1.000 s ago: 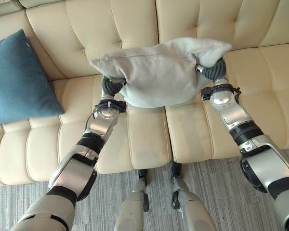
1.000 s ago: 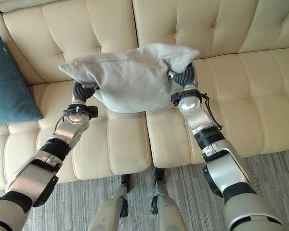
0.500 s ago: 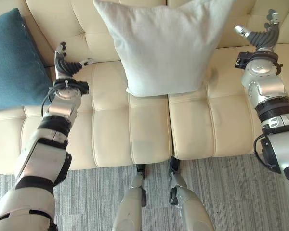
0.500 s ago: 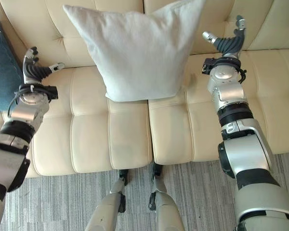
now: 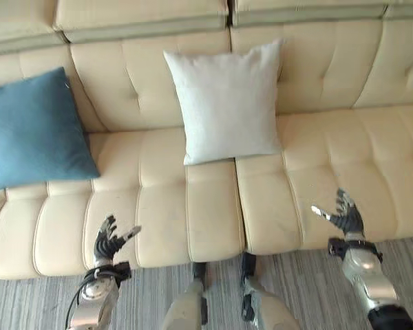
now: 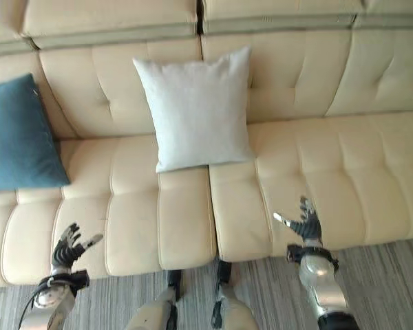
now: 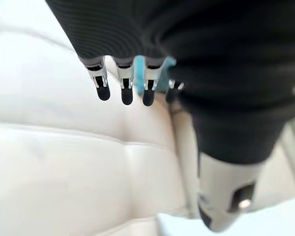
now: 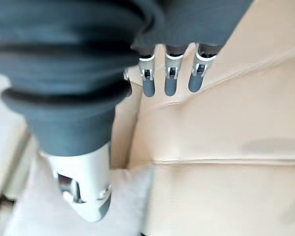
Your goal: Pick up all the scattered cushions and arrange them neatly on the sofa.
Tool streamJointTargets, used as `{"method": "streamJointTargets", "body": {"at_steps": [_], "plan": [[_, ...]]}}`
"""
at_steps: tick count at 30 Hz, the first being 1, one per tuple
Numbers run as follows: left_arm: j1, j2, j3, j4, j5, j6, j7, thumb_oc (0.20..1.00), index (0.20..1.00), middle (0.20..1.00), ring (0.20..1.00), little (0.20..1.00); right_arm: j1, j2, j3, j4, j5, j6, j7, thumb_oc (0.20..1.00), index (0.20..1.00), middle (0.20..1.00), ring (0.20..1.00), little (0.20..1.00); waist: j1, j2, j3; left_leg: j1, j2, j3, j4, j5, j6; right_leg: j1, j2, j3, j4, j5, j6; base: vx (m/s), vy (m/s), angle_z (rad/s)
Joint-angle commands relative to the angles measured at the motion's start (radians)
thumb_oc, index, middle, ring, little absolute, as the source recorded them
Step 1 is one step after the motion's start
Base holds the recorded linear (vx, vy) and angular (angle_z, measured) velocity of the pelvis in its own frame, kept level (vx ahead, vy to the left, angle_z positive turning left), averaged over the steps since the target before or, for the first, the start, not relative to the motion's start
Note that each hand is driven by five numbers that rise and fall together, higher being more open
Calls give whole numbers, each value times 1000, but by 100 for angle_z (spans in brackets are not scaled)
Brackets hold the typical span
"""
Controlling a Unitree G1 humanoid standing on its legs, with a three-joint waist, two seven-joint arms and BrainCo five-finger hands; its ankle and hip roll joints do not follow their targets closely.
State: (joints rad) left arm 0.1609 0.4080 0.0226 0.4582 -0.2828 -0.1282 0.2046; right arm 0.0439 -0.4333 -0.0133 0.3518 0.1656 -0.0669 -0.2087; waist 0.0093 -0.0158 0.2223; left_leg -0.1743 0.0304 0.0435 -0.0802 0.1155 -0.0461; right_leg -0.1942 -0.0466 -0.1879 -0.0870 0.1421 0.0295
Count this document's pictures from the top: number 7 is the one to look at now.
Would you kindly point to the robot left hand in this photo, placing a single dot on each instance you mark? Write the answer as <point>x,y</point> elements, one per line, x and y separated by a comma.
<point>211,61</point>

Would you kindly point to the cream leather sofa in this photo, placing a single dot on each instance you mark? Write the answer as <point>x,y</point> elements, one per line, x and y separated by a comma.
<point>64,152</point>

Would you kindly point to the light blue cushion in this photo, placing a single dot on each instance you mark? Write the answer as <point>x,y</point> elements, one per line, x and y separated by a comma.
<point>138,73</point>

